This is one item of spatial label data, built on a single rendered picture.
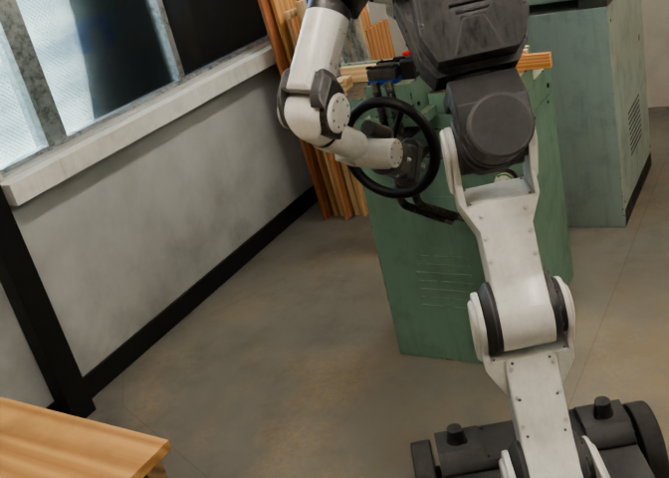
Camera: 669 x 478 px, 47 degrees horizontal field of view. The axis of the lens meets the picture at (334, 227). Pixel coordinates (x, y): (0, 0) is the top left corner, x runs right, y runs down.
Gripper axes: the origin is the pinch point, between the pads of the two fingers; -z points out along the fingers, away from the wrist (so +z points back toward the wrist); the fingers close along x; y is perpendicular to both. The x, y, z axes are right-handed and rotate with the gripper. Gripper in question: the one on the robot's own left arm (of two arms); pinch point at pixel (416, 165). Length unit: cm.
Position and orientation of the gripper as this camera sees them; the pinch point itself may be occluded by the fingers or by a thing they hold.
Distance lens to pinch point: 197.0
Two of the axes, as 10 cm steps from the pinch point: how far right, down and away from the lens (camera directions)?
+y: -8.4, -1.1, 5.3
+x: 1.2, -9.9, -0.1
